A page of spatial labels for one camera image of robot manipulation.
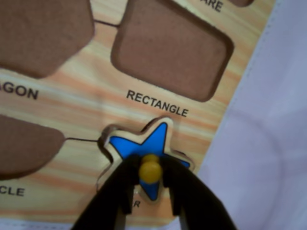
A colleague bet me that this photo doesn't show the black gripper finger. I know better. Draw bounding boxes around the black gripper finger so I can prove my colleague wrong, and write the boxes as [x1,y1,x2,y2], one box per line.
[162,154,238,230]
[69,154,142,230]

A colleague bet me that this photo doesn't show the blue star puzzle piece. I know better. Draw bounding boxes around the blue star puzzle piece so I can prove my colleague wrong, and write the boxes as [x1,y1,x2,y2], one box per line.
[102,116,194,204]

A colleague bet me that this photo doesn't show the wooden shape puzzle board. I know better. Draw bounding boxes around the wooden shape puzzle board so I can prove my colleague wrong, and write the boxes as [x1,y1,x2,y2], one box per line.
[0,0,279,230]

